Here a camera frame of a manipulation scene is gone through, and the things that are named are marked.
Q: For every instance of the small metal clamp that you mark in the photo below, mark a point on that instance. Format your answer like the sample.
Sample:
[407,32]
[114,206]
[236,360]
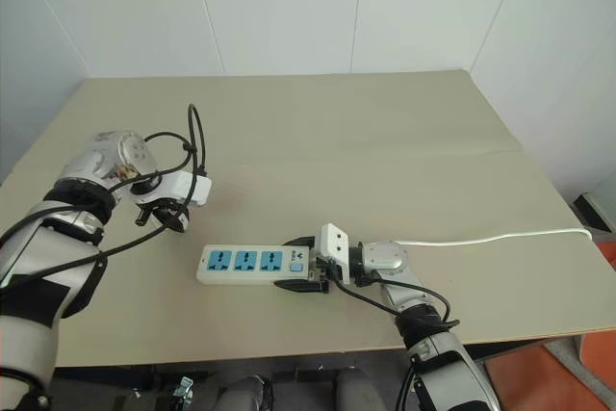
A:
[184,388]

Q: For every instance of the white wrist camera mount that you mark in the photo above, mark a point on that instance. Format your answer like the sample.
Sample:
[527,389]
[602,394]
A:
[190,188]
[333,242]

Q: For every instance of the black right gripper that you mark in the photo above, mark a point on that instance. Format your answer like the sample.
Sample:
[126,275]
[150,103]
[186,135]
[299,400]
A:
[319,272]

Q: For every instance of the white power strip blue sockets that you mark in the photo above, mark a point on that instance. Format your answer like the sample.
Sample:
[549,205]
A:
[250,264]

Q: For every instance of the black under-table frame bar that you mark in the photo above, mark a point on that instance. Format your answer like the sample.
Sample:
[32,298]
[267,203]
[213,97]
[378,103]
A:
[303,375]

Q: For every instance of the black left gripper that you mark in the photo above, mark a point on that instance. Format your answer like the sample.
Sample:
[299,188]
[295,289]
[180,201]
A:
[161,209]

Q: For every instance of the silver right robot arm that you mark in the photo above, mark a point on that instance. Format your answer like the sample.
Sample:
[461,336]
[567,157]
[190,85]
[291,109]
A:
[443,353]

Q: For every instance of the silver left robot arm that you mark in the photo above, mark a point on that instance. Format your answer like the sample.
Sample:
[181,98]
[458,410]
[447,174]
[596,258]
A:
[72,238]

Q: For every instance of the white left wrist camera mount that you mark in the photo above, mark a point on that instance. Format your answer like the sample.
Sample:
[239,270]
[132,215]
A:
[190,188]

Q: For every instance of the dark rounded shape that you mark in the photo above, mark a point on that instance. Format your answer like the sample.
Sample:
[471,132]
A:
[248,394]
[356,389]

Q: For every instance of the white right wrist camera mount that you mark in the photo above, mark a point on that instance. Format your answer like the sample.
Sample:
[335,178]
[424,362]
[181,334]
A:
[333,242]

